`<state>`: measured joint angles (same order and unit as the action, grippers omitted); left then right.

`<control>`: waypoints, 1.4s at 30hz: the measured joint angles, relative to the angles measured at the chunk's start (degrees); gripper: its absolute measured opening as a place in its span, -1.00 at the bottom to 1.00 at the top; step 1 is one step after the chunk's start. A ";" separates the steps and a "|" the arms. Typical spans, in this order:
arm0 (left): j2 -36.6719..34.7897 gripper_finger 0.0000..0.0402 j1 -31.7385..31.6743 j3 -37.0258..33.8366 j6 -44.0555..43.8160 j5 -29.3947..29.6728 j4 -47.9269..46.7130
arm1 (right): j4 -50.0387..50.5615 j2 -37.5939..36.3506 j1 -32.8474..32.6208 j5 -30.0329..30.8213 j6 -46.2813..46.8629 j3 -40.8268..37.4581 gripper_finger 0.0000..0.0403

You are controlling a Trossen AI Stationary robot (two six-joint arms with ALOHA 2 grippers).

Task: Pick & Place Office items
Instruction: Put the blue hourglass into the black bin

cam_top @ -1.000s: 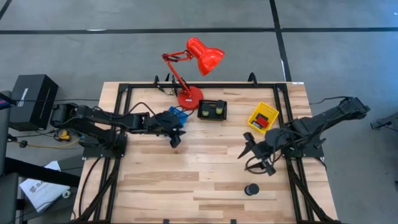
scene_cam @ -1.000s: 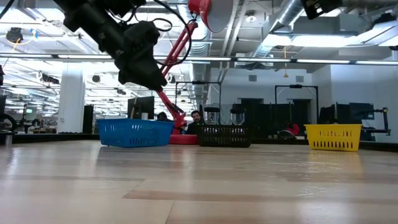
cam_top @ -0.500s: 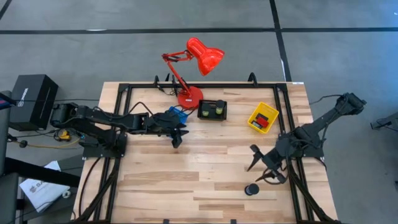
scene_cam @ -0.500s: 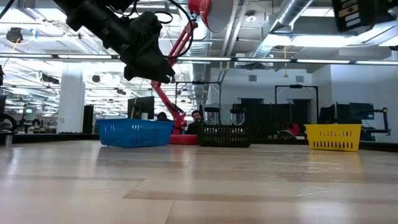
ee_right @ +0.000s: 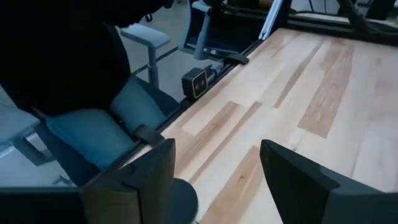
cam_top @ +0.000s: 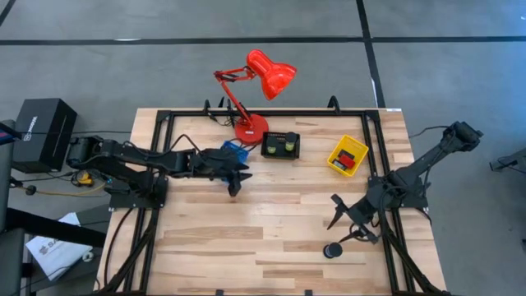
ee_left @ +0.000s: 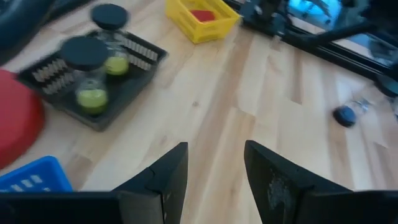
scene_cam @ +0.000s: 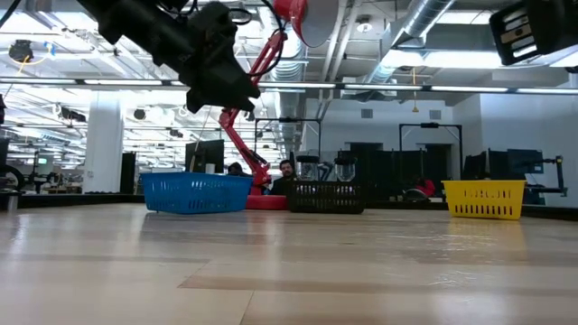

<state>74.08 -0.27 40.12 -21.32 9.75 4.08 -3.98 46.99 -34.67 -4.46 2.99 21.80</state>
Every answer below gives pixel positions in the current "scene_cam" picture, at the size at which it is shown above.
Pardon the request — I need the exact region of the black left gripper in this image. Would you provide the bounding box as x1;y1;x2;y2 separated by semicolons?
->
155;1;262;115

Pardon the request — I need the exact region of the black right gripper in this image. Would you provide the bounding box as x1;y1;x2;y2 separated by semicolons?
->
489;1;545;67

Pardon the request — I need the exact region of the yellow plastic basket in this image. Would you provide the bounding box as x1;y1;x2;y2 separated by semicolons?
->
441;179;527;221

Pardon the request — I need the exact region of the black computer monitor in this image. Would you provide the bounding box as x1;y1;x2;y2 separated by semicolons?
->
184;138;226;174

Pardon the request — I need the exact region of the blue plastic basket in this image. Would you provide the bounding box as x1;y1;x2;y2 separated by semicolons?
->
139;171;254;216

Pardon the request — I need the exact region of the red desk lamp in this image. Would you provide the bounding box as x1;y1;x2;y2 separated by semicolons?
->
218;0;340;211

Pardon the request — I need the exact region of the black monitor row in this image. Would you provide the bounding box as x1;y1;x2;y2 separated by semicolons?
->
462;148;545;182

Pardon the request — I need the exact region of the black tall cabinet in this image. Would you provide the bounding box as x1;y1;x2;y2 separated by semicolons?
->
119;152;137;195

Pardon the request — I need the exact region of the black plastic basket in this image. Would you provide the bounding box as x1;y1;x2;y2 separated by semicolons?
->
286;180;366;215

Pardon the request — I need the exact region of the grey rounded object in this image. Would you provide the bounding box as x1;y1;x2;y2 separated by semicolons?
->
403;188;430;202

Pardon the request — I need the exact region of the black ceiling fixture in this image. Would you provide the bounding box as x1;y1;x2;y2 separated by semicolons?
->
7;39;35;63

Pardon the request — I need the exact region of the black background rig frame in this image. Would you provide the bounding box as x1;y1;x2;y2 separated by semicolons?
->
398;121;464;181

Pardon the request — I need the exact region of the black aluminium table frame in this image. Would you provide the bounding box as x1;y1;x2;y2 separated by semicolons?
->
0;192;578;222

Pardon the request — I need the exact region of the black hanging cable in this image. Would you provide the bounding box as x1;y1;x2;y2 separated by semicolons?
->
0;0;23;29

